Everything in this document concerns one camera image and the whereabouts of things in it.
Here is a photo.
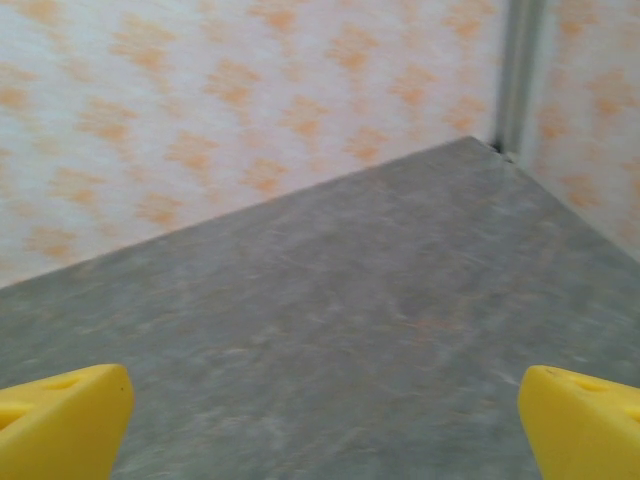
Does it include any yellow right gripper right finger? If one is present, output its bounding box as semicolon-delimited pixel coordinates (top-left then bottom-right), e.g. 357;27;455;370
517;364;640;480

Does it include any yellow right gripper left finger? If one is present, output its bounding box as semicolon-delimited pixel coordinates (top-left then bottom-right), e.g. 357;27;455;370
0;363;135;480

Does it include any aluminium frame post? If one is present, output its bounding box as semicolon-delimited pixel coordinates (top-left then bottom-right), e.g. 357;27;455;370
493;0;547;157

